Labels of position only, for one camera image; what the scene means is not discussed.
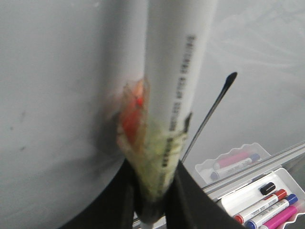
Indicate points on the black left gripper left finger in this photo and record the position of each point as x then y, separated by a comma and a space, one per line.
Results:
114, 207

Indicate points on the white black-tip whiteboard marker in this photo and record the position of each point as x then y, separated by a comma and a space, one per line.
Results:
176, 36

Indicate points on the white whiteboard with aluminium frame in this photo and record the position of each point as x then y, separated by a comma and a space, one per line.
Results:
64, 63

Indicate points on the pink marker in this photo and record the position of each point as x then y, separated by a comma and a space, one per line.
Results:
280, 218

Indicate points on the red capped marker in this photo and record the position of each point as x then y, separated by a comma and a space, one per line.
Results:
260, 206

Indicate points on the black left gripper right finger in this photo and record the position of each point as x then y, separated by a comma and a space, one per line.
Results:
188, 207

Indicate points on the white plastic marker tray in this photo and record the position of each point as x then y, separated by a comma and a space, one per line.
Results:
283, 180

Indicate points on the black capped marker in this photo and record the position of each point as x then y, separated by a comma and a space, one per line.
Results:
246, 196

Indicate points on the blue capped marker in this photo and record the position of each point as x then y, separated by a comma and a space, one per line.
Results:
270, 212

